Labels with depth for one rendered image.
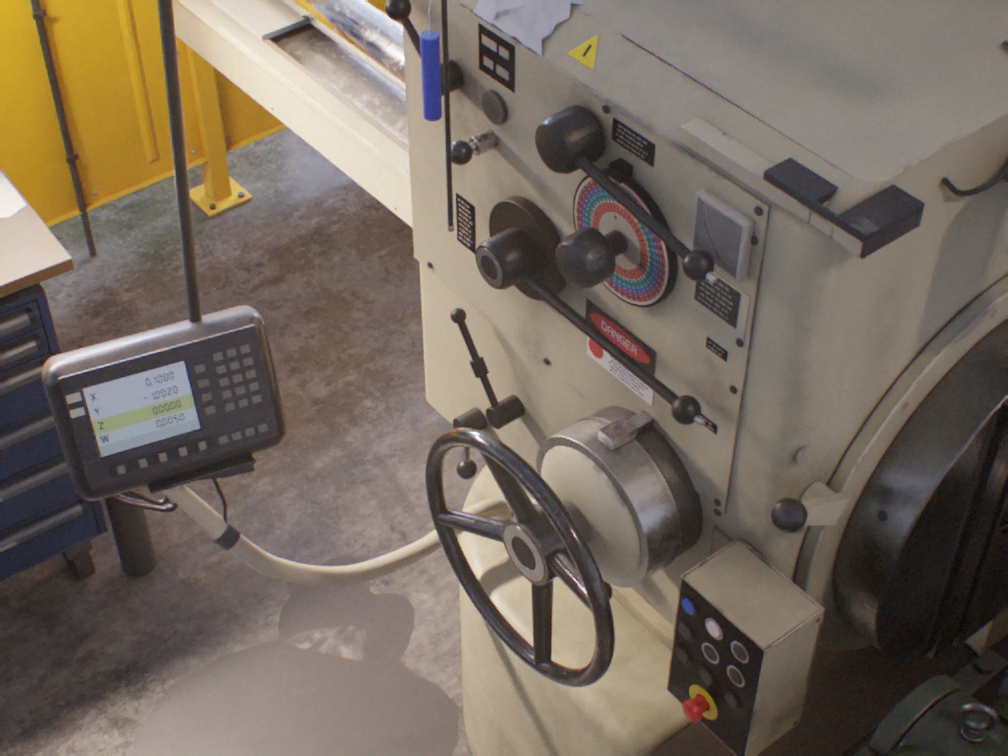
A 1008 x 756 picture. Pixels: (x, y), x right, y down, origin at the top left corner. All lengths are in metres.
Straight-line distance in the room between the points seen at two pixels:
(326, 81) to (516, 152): 1.09
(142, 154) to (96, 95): 0.26
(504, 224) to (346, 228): 2.64
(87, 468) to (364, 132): 0.89
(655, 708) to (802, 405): 1.06
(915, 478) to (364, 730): 1.79
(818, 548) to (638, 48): 0.67
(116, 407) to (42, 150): 2.17
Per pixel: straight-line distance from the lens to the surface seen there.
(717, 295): 1.81
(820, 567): 2.05
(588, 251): 1.83
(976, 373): 1.98
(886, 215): 1.63
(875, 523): 2.00
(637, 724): 2.74
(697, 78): 1.79
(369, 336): 4.32
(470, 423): 2.41
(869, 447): 1.94
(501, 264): 2.02
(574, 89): 1.87
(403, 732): 3.45
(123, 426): 2.42
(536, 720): 2.97
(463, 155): 2.02
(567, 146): 1.83
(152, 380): 2.40
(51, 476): 3.48
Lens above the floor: 2.86
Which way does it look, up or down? 43 degrees down
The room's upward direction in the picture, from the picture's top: straight up
